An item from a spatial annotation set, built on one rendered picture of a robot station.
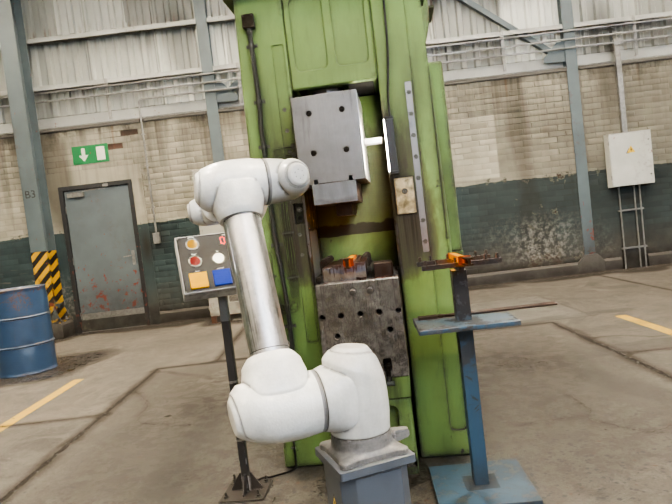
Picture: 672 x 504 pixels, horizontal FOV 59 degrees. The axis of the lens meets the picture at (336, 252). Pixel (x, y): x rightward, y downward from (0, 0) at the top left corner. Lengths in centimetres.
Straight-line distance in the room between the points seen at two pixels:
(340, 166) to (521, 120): 659
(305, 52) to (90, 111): 686
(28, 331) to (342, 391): 558
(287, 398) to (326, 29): 197
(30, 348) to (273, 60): 467
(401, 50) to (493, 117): 616
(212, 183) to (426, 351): 161
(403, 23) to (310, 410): 200
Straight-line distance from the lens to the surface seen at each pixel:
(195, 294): 257
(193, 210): 216
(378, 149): 316
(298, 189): 162
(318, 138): 271
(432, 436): 301
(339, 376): 145
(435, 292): 284
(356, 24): 296
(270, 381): 142
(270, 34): 299
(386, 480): 154
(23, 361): 684
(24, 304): 678
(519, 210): 899
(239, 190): 158
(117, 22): 972
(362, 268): 268
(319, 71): 291
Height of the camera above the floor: 119
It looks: 3 degrees down
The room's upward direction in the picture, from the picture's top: 7 degrees counter-clockwise
